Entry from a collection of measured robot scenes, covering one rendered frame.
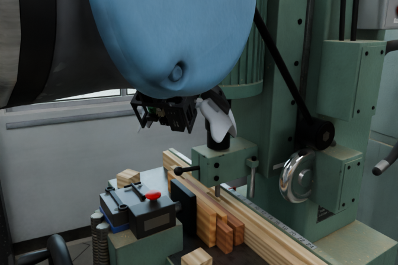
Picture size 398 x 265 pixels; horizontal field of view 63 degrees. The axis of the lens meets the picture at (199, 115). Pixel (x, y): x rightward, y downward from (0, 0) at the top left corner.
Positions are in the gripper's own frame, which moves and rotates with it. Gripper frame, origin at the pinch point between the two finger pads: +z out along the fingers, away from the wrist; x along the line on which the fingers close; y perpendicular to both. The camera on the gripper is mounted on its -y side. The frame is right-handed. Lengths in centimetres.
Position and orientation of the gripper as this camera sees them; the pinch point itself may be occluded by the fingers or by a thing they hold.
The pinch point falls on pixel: (191, 128)
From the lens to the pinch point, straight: 54.0
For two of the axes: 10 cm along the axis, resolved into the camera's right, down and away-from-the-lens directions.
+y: -2.5, 7.6, -6.0
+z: 1.6, 6.4, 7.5
